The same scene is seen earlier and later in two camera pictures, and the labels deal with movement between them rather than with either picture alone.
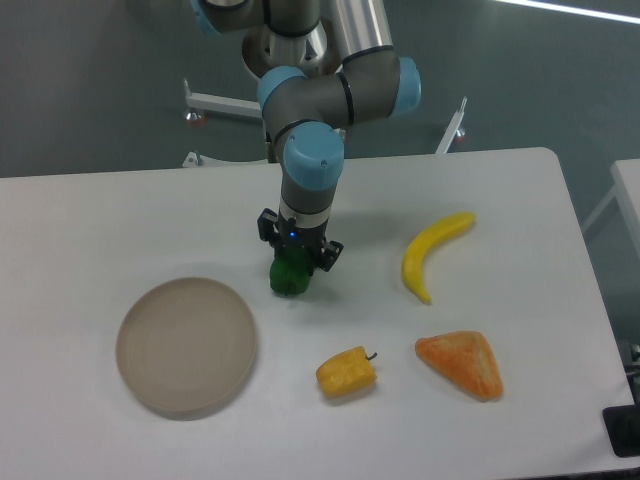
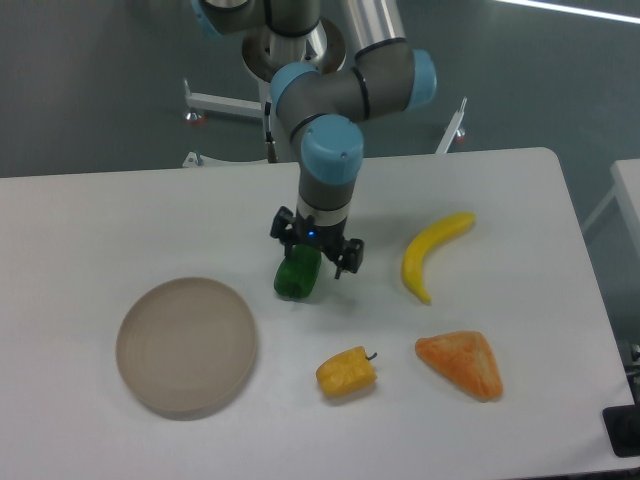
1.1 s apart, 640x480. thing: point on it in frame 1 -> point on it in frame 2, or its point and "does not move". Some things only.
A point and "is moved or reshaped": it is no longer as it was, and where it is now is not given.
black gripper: (289, 233) -> (329, 239)
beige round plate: (185, 347) does not move
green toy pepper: (291, 271) is moved or reshaped
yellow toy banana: (415, 255) does not move
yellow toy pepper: (346, 373) does not move
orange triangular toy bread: (465, 359) does not move
